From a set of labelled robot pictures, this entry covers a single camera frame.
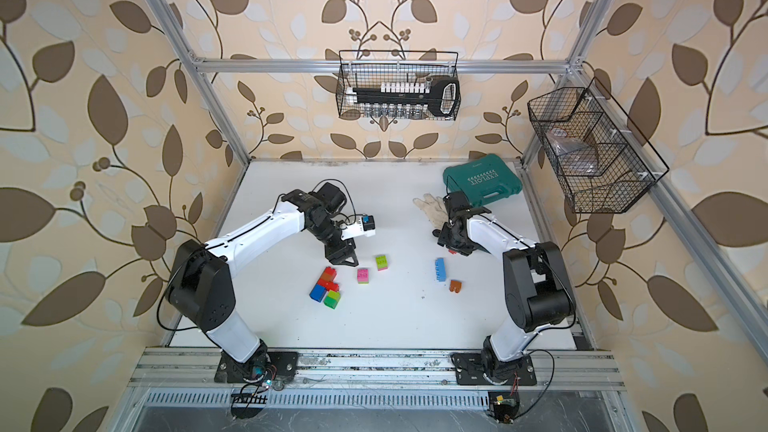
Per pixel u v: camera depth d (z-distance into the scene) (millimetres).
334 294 857
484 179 1081
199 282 467
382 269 912
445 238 843
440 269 900
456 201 748
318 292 868
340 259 742
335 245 737
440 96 841
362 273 875
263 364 668
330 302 838
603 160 731
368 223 740
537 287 463
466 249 825
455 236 788
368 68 912
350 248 738
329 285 865
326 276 883
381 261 896
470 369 735
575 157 702
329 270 889
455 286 865
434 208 1050
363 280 882
